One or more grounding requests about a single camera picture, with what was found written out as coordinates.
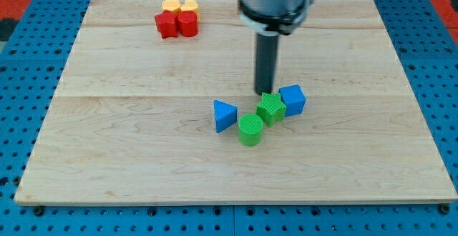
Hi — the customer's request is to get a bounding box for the light wooden board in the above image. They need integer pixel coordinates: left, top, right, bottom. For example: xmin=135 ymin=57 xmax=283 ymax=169
xmin=15 ymin=0 xmax=457 ymax=206

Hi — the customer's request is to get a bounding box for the yellow heart block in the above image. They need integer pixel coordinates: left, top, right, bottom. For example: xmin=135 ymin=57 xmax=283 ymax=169
xmin=180 ymin=0 xmax=200 ymax=22

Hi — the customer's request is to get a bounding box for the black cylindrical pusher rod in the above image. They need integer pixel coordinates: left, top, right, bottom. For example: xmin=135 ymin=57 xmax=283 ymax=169
xmin=254 ymin=34 xmax=279 ymax=95

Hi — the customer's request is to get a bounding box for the green cylinder block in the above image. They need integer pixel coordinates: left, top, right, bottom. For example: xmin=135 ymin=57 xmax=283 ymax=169
xmin=238 ymin=113 xmax=263 ymax=147

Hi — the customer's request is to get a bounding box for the blue cube block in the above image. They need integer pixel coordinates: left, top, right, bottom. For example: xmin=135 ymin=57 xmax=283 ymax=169
xmin=278 ymin=84 xmax=306 ymax=117

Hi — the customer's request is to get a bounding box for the red cylinder block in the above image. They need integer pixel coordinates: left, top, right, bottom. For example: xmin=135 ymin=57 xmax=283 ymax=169
xmin=177 ymin=11 xmax=199 ymax=37

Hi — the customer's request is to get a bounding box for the yellow hexagon block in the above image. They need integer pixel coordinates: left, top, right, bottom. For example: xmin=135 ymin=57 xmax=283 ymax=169
xmin=161 ymin=0 xmax=181 ymax=14

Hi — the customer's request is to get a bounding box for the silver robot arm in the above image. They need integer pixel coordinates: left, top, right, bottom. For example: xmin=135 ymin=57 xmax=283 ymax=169
xmin=238 ymin=0 xmax=314 ymax=36

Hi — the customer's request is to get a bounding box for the green star block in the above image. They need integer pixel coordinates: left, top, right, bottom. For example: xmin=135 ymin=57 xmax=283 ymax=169
xmin=256 ymin=92 xmax=286 ymax=127

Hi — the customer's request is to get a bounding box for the blue triangle block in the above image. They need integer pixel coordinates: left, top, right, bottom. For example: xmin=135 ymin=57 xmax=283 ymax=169
xmin=213 ymin=99 xmax=238 ymax=133

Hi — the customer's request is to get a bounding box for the red star block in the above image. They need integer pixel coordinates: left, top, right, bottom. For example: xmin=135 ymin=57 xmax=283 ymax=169
xmin=155 ymin=11 xmax=178 ymax=39

